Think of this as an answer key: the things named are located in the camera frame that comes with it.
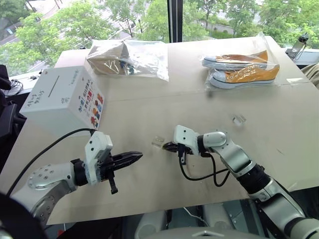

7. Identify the grey side desk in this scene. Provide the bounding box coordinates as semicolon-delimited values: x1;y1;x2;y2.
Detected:
285;48;319;66

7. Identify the black webcam on stand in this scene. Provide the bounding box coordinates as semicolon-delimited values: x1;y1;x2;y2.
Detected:
291;33;310;60

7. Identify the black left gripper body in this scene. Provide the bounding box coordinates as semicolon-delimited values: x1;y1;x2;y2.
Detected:
96;152;119;196

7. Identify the beige fabric item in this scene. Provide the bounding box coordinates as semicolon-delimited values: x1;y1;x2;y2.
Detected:
301;63;319;88

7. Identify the small blue black item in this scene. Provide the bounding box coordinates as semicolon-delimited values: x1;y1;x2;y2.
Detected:
119;59;134;74

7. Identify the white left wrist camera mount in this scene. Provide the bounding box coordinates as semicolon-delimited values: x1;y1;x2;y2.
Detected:
84;131;114;187

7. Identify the white slotted box with cartoons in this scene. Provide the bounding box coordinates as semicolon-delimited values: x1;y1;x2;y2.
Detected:
19;65;107;137

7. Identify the orange canvas sneaker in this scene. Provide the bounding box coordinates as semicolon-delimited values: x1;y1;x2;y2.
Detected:
201;50;270;69
208;65;280;89

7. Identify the thin white cable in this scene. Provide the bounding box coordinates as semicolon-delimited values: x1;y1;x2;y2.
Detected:
183;207;208;226

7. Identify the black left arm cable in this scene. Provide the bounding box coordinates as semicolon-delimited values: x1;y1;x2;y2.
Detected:
6;128;97;197

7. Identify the grey rounded shape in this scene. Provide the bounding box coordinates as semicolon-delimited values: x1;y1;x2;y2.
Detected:
134;211;167;239
203;203;237;230

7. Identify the clear plastic bag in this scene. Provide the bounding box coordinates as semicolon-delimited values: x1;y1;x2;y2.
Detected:
84;39;170;82
199;32;281;91

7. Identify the clear acrylic coin holder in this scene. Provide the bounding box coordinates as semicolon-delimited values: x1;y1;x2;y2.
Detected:
232;115;247;128
151;136;165;149

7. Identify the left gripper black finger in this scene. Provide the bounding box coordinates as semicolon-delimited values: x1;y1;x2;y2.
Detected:
114;156;143;172
112;150;144;162

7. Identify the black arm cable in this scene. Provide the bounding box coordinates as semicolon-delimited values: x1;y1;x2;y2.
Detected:
178;149;231;187
6;128;97;197

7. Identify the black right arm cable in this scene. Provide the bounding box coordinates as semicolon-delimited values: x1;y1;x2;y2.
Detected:
178;149;231;187

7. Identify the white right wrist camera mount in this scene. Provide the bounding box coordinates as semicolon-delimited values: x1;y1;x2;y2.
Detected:
173;125;200;156

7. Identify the brown cardboard box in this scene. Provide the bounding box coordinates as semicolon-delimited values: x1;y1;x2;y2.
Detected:
86;41;130;75

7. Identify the black office chair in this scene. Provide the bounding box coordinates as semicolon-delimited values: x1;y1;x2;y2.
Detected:
0;91;27;160

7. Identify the grey robot torso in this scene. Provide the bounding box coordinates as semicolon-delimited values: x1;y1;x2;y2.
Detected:
159;228;252;239

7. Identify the black window pillar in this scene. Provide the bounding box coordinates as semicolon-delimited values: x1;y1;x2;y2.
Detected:
166;0;184;43

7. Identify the black cable tangle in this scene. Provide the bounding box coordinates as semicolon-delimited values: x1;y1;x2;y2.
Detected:
9;78;24;97

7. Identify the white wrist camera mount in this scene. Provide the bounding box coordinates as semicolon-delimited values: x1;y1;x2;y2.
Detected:
173;125;200;156
84;131;114;187

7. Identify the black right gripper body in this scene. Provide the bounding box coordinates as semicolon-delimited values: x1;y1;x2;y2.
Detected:
173;143;195;165

